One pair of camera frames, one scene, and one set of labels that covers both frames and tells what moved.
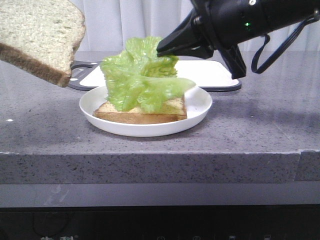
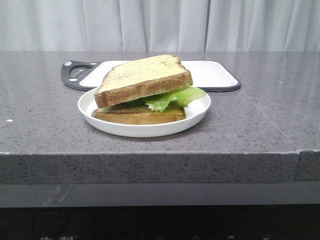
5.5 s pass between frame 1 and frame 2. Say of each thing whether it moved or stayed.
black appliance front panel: stayed
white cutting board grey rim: stayed
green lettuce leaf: moved
